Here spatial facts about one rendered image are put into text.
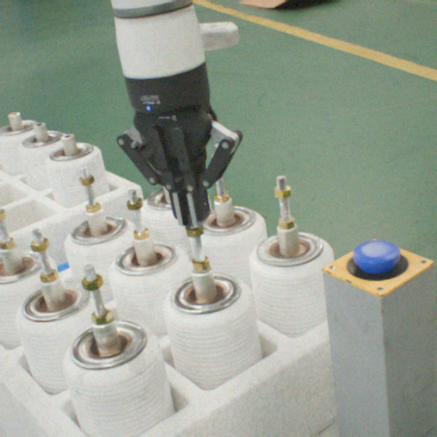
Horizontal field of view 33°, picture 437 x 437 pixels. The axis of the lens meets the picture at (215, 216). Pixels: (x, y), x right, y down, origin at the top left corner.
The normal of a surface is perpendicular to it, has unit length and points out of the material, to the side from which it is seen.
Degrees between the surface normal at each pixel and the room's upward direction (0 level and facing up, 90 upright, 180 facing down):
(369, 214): 0
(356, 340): 90
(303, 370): 90
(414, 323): 90
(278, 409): 90
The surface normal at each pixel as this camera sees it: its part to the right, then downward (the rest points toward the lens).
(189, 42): 0.68, 0.22
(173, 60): 0.30, 0.38
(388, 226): -0.15, -0.89
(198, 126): -0.45, 0.45
